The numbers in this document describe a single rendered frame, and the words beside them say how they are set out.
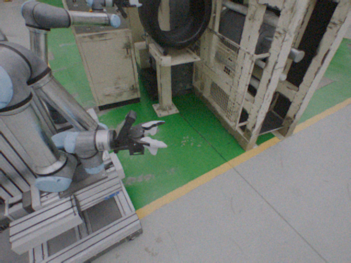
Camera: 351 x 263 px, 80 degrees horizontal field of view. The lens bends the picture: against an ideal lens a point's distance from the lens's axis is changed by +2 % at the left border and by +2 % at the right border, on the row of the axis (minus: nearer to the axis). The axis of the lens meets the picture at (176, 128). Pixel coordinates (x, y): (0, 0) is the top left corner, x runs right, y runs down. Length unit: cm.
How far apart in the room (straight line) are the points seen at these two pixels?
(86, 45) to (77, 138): 169
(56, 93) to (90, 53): 161
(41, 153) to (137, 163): 130
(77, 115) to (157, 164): 126
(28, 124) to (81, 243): 96
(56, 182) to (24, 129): 24
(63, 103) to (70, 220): 56
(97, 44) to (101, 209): 157
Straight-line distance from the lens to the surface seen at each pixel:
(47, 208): 121
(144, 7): 171
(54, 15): 138
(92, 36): 236
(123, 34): 239
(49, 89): 83
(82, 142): 78
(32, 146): 82
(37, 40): 149
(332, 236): 201
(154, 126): 80
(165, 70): 229
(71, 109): 86
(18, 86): 71
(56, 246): 161
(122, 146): 78
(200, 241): 168
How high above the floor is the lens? 158
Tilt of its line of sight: 42 degrees down
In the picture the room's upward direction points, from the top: straight up
